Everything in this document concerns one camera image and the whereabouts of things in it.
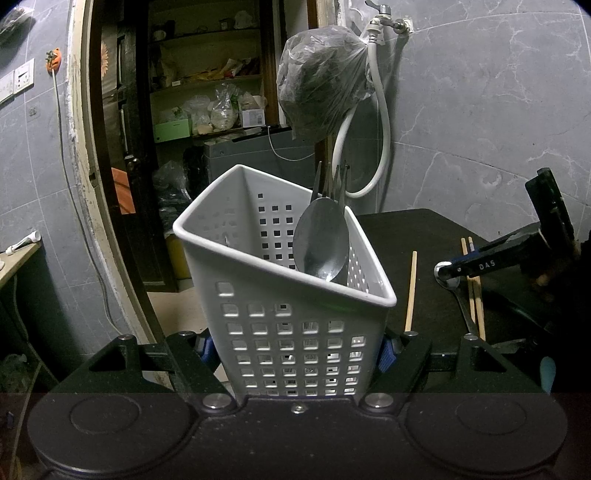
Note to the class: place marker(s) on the dark wooden door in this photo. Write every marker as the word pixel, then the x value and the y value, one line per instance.
pixel 147 258

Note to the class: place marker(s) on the wooden chopstick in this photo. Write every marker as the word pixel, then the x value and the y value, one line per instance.
pixel 411 290
pixel 470 243
pixel 463 244

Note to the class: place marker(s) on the white perforated utensil basket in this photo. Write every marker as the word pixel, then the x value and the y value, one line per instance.
pixel 258 288

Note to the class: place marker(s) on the cluttered storage shelf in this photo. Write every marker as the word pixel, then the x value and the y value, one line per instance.
pixel 207 81

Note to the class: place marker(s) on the small hanging plastic bag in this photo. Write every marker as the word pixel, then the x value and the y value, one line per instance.
pixel 16 21

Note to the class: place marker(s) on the large clear plastic bag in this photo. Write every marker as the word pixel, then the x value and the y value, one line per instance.
pixel 318 83

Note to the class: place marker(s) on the dark plastic bag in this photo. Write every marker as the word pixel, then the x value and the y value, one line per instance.
pixel 173 189

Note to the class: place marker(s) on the small metal spoon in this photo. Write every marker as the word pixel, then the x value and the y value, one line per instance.
pixel 466 314

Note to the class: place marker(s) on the orange wall hook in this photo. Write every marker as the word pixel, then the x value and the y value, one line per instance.
pixel 53 60

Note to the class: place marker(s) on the pale door frame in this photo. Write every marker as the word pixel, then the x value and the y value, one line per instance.
pixel 81 184

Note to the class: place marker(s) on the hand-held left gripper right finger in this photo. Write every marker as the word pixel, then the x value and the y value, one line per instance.
pixel 387 357

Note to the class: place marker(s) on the metal wall faucet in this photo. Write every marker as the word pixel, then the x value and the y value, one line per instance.
pixel 383 21

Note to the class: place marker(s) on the white tube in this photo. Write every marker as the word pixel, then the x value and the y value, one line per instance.
pixel 23 243

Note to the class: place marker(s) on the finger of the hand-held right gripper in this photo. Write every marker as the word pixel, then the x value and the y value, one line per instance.
pixel 489 265

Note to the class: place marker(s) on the light green box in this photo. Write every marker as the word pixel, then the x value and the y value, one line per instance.
pixel 173 130

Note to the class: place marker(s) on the metal fork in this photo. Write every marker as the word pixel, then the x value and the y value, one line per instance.
pixel 330 184

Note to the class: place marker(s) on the yellow plastic jug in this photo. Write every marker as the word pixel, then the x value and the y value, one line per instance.
pixel 178 263

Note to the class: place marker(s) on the white wall switch plate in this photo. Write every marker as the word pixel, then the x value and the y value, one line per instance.
pixel 24 76
pixel 5 87

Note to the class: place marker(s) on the pale wooden counter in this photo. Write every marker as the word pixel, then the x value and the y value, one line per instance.
pixel 18 265

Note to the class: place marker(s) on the large metal spoon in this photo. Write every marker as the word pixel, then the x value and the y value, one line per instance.
pixel 321 240

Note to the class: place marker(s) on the white translucent hanging bag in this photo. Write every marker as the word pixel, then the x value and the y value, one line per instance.
pixel 353 16

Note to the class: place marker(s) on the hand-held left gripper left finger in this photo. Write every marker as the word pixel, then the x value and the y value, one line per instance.
pixel 203 350

